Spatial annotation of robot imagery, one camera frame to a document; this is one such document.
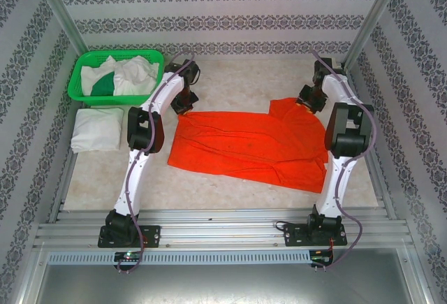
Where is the orange t-shirt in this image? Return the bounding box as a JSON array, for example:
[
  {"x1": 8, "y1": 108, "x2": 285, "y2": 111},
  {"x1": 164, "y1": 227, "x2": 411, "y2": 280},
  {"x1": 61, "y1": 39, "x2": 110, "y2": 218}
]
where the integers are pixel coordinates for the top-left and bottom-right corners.
[{"x1": 167, "y1": 96, "x2": 329, "y2": 193}]

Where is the crumpled white t-shirt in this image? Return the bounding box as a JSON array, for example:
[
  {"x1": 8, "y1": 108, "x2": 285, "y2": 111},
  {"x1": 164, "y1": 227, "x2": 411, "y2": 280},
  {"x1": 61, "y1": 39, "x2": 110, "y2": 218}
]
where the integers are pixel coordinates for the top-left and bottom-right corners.
[{"x1": 113, "y1": 55, "x2": 162, "y2": 96}]

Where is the green plastic basket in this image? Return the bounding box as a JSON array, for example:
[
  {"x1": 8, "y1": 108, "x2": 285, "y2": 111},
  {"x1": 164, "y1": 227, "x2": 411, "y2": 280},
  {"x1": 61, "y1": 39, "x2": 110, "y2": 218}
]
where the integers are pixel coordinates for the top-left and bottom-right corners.
[{"x1": 66, "y1": 49, "x2": 165, "y2": 106}]

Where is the green t-shirt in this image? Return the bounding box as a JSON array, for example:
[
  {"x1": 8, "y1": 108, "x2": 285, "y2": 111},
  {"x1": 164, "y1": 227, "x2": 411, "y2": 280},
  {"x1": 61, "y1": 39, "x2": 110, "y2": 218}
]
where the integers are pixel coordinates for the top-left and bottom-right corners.
[{"x1": 91, "y1": 72, "x2": 116, "y2": 96}]

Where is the folded white t-shirt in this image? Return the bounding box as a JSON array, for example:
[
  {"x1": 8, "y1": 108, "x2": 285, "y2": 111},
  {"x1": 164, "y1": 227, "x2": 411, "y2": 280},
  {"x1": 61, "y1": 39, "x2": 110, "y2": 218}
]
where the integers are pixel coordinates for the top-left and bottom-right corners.
[{"x1": 71, "y1": 107, "x2": 124, "y2": 154}]

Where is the flat white t-shirt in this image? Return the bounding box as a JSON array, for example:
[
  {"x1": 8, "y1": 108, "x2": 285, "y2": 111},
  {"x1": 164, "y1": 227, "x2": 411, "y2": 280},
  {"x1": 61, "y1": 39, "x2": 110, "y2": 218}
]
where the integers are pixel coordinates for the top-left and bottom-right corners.
[{"x1": 80, "y1": 55, "x2": 117, "y2": 96}]

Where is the right controller board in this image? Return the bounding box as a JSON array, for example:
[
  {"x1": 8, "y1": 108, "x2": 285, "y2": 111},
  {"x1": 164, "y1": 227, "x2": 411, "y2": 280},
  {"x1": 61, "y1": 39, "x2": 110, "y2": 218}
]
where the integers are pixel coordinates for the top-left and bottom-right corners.
[{"x1": 312, "y1": 249, "x2": 335, "y2": 261}]

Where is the controller board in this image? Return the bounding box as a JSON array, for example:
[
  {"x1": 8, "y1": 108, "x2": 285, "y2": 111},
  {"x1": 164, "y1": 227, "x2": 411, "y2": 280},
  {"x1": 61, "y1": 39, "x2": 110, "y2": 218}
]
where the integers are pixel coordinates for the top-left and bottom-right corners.
[
  {"x1": 312, "y1": 249, "x2": 335, "y2": 261},
  {"x1": 114, "y1": 251, "x2": 145, "y2": 262}
]

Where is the left controller board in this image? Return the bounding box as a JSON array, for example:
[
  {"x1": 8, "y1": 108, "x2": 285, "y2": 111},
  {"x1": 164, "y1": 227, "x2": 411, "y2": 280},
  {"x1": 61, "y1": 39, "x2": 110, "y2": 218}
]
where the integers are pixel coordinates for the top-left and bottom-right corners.
[{"x1": 114, "y1": 251, "x2": 145, "y2": 262}]

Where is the grey metal bottom panel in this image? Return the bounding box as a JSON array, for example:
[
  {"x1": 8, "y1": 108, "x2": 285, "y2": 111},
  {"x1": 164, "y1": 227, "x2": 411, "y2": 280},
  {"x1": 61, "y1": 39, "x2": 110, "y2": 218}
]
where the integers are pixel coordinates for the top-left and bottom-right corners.
[{"x1": 20, "y1": 247, "x2": 429, "y2": 304}]

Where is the right aluminium corner post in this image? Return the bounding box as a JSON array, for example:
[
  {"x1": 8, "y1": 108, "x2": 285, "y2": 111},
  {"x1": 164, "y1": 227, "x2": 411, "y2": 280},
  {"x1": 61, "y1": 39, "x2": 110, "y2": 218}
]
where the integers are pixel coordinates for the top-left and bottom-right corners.
[{"x1": 340, "y1": 0, "x2": 409, "y2": 71}]

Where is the aluminium corner post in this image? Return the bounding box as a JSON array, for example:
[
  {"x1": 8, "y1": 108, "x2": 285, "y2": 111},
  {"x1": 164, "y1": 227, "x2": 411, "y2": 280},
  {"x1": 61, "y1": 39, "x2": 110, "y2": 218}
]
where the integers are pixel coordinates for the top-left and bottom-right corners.
[
  {"x1": 340, "y1": 0, "x2": 409, "y2": 71},
  {"x1": 26, "y1": 0, "x2": 94, "y2": 64}
]

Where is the aluminium side rail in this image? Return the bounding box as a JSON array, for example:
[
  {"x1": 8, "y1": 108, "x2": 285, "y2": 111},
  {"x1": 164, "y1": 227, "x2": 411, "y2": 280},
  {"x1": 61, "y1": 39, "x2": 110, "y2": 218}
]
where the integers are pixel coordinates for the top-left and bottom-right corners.
[{"x1": 340, "y1": 68, "x2": 397, "y2": 219}]

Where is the aluminium mounting rail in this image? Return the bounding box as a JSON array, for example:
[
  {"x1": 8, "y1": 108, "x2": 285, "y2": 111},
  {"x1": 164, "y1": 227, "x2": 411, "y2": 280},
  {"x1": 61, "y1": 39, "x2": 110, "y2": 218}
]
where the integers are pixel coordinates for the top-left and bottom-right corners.
[{"x1": 33, "y1": 208, "x2": 415, "y2": 249}]

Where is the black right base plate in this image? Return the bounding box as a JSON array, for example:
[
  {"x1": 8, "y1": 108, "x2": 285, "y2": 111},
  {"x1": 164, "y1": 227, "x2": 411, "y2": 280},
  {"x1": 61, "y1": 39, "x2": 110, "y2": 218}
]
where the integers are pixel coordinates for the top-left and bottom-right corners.
[{"x1": 282, "y1": 222, "x2": 349, "y2": 248}]

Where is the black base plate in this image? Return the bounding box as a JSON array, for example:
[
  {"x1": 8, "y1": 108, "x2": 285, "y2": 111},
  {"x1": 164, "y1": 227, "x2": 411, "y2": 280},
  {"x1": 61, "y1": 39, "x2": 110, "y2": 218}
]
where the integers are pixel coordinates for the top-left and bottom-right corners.
[
  {"x1": 282, "y1": 222, "x2": 349, "y2": 248},
  {"x1": 97, "y1": 225, "x2": 162, "y2": 249}
]

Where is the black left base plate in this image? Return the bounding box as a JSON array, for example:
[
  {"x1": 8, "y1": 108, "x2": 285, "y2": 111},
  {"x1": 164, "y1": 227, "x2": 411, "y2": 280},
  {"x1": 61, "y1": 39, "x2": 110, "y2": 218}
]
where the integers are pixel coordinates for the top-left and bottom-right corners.
[{"x1": 97, "y1": 225, "x2": 162, "y2": 249}]

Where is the left aluminium corner post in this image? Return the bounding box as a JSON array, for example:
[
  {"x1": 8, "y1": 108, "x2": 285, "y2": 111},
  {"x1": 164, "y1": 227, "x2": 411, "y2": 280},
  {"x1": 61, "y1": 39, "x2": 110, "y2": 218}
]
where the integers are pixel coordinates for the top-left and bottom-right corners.
[{"x1": 26, "y1": 0, "x2": 94, "y2": 64}]

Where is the slotted grey cable duct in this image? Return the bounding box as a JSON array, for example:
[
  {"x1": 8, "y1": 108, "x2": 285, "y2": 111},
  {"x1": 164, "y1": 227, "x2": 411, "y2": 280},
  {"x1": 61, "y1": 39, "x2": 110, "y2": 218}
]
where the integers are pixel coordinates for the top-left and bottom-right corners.
[{"x1": 47, "y1": 250, "x2": 312, "y2": 265}]

